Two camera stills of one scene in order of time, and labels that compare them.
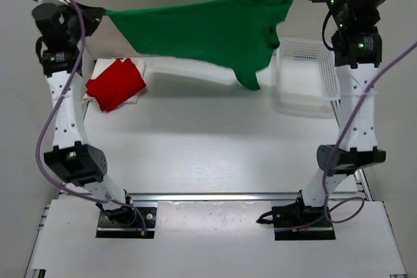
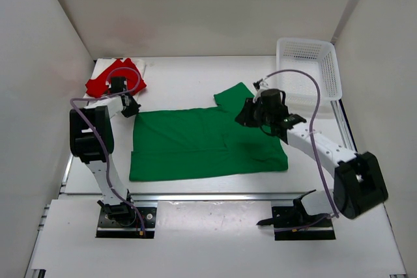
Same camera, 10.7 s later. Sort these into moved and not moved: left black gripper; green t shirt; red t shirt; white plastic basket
Moved: green t shirt; left black gripper
Not moved: red t shirt; white plastic basket
